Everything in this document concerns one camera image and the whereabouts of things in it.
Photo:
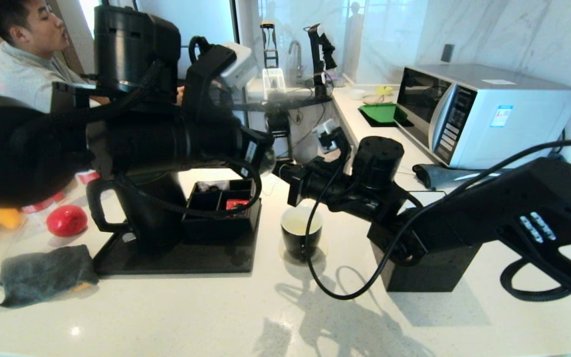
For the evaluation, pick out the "grey refrigerator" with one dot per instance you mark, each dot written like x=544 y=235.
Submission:
x=206 y=20

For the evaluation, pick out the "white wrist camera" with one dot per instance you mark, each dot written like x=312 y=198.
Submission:
x=330 y=136
x=240 y=64

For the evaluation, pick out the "grey wall socket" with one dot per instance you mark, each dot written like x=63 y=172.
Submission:
x=446 y=54

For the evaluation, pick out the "window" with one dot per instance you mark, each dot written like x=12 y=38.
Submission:
x=87 y=10

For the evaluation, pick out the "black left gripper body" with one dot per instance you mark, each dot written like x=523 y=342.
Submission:
x=211 y=139

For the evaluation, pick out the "black background robot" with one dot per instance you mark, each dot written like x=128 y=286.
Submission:
x=320 y=59

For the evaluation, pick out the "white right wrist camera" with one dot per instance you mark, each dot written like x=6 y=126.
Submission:
x=330 y=136

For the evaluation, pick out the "dark grey cloth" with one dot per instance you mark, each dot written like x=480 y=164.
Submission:
x=439 y=176

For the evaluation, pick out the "silver microwave oven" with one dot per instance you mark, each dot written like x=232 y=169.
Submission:
x=513 y=124

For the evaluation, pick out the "orange fruit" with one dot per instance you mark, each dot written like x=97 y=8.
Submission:
x=5 y=217

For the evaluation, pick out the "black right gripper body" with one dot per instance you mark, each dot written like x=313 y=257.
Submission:
x=320 y=186

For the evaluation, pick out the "silver foil sachet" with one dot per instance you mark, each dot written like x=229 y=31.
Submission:
x=208 y=187

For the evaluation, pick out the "person in grey shirt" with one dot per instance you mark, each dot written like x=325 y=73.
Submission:
x=23 y=74

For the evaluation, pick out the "black compartment organizer box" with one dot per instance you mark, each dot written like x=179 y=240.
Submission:
x=216 y=228

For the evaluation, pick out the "red round toy fruit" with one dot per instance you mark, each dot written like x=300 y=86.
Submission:
x=66 y=220

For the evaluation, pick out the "black mug white inside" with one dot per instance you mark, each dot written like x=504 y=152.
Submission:
x=295 y=233

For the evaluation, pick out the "yellow bowl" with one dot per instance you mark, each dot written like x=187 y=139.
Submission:
x=383 y=90

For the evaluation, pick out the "black electric kettle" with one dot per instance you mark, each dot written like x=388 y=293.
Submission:
x=151 y=213

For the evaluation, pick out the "black serving tray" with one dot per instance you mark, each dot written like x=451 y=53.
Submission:
x=191 y=260

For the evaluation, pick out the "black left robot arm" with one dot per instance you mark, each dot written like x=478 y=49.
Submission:
x=67 y=144

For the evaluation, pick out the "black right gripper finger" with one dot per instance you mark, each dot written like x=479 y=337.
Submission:
x=285 y=168
x=288 y=181

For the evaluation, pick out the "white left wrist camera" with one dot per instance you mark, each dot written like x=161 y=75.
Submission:
x=240 y=64

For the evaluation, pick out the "red sachet packet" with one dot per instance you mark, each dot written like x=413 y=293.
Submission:
x=236 y=203

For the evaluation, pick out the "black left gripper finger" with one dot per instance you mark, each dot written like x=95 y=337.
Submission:
x=255 y=163
x=260 y=141

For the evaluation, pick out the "green tray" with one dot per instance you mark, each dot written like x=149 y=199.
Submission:
x=382 y=114

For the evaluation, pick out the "grey orange microfiber cloth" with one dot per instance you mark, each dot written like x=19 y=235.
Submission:
x=42 y=275

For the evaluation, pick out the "black tissue box white top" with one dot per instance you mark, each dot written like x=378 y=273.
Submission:
x=424 y=272

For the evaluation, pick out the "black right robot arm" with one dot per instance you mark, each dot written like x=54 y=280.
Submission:
x=488 y=213

